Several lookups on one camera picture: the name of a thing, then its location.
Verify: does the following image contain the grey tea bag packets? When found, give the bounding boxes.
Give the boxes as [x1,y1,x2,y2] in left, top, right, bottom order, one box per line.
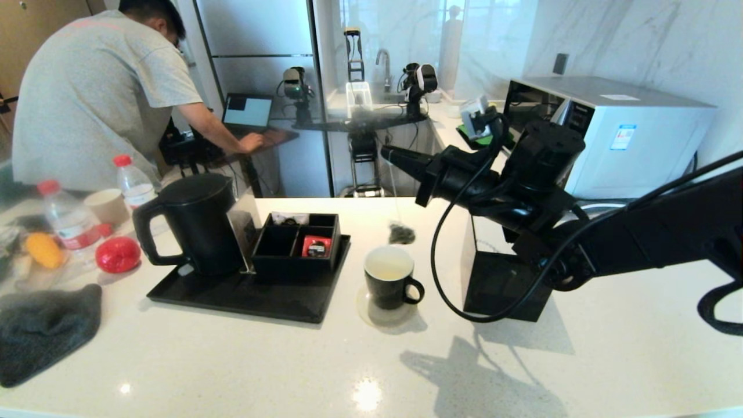
[387,164,416,245]

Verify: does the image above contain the black electric kettle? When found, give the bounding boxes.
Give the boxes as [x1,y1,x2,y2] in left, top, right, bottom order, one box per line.
[132,173,247,277]

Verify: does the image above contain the green tray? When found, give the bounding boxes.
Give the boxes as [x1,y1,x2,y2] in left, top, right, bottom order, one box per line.
[456,122,514,150]

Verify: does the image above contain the clear plastic rack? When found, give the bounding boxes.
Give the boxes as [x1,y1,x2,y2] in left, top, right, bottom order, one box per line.
[346,82,373,120]

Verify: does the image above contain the chrome kitchen faucet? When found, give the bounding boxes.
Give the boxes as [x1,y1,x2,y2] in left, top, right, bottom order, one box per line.
[374,49,391,93]

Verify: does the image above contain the black tissue box white lid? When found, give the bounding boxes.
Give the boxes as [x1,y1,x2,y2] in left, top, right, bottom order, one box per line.
[461,215,555,322]

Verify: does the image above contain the red coffee sachet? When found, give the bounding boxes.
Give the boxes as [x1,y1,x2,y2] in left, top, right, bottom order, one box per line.
[301,235,333,258]

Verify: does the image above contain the black mug white inside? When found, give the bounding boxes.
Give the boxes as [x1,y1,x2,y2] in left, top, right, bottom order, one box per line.
[364,246,425,310]

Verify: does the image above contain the brown wooden desk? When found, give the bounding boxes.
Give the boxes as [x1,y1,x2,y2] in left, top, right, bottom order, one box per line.
[163,129,301,169]

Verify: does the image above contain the round white coaster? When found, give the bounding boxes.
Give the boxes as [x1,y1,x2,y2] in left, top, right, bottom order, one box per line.
[356,287,419,328]

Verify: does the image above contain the black compartment organizer box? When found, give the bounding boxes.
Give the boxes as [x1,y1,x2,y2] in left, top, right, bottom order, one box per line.
[251,212,342,283]

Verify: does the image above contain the black laptop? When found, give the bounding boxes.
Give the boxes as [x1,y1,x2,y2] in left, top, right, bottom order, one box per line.
[222,93,275,137]

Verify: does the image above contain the clear acrylic sign stand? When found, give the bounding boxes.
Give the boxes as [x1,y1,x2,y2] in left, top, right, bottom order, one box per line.
[228,193,262,275]

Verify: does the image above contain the silver microwave oven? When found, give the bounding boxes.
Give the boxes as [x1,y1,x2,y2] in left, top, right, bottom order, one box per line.
[504,77,716,200]

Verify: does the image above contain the silver refrigerator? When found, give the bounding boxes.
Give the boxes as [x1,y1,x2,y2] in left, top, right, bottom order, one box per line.
[194,0,334,198]

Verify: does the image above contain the black serving tray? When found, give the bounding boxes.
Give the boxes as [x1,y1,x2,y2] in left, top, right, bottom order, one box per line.
[146,232,352,324]

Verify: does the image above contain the clear water bottle red cap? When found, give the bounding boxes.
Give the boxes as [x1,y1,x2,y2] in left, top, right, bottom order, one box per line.
[113,154,160,210]
[37,179,104,268]

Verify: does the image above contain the red foil ball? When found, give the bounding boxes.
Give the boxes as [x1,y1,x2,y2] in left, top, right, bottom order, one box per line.
[96,236,142,274]

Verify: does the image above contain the brown paper cup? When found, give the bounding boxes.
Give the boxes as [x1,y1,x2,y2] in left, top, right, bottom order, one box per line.
[84,189,129,227]

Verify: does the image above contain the person in grey t-shirt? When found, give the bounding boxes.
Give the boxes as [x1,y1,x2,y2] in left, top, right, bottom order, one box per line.
[12,0,265,192]

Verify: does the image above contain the dark grey fuzzy towel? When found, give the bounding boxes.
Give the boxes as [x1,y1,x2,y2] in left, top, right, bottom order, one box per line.
[0,283,103,388]

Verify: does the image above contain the white framed wrist camera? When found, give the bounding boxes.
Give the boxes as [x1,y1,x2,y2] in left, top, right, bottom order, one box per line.
[460,95,503,140]

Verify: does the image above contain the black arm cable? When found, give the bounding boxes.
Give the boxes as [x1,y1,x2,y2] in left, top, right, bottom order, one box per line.
[431,113,743,336]

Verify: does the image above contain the black upright frame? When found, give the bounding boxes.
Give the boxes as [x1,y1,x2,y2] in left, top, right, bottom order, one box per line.
[344,28,365,84]

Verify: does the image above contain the grey camera head green light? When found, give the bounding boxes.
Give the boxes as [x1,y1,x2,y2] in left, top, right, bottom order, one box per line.
[283,67,314,125]

